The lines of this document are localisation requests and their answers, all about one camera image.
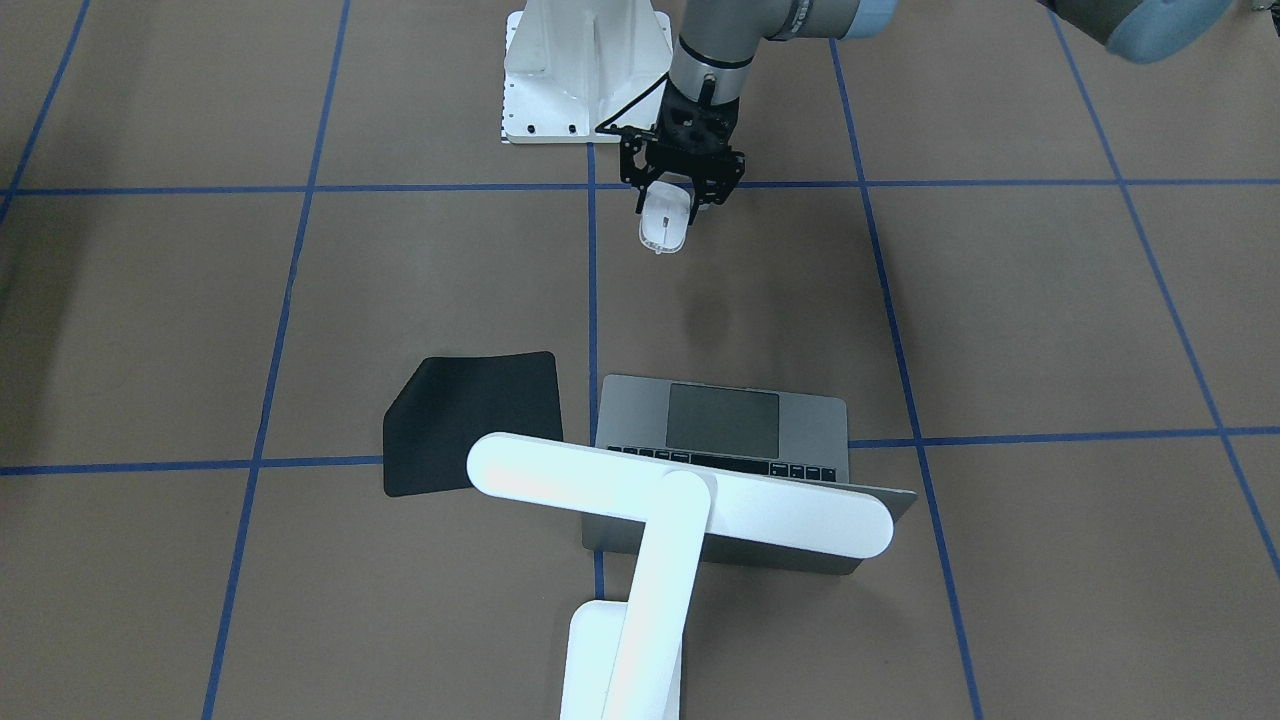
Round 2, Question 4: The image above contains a white desk lamp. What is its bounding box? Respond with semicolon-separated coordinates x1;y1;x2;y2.
466;432;893;719

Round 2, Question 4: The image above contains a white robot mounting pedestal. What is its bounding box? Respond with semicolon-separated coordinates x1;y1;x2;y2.
500;1;675;143

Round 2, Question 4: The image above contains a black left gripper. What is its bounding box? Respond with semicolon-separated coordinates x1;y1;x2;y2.
618;82;745;223

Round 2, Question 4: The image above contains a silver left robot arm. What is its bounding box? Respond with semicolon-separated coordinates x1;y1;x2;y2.
598;1;1228;223

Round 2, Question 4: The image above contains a white computer mouse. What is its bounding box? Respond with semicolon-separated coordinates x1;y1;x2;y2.
639;181;692;255

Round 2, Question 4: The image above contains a black mouse pad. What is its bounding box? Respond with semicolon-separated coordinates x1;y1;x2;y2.
381;351;564;498

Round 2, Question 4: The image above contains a silver grey laptop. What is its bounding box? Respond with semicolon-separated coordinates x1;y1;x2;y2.
581;374;918;575

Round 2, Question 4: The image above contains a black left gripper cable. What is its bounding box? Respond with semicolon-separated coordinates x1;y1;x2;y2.
594;72;671;137

